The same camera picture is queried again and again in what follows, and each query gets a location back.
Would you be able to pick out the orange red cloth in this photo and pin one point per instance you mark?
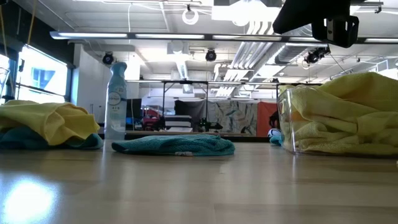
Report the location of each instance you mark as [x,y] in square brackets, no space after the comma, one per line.
[264,118]

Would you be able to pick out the dark grey cloth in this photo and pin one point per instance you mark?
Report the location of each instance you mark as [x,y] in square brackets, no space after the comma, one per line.
[192,107]

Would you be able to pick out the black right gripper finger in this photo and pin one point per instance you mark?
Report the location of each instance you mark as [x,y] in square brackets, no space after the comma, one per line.
[345,31]
[311,12]

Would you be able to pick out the white stacked boxes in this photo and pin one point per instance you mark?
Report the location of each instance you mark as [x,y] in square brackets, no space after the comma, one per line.
[178,123]

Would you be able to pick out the red background item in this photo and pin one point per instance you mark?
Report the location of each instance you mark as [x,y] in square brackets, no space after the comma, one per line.
[152,121]

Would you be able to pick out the overhead light bar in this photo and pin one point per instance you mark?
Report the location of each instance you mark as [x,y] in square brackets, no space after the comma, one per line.
[169,36]

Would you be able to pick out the leaf patterned curtain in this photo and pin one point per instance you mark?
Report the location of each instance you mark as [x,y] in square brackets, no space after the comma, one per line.
[236,116]

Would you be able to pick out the black background device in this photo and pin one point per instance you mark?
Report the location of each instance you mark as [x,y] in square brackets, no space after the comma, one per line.
[209,126]

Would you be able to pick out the white air freshener spray bottle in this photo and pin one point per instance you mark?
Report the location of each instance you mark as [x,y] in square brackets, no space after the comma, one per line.
[115,102]

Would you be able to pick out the black white soccer ball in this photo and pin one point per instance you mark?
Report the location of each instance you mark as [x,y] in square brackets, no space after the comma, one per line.
[273,132]

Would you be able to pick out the bright window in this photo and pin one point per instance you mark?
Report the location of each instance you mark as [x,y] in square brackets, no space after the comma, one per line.
[40,77]

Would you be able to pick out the black ceiling spotlight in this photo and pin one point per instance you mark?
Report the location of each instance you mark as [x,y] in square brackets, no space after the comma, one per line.
[314,57]
[211,55]
[108,58]

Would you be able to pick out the black metal table frame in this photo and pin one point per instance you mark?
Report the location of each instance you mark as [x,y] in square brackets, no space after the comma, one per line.
[248,139]

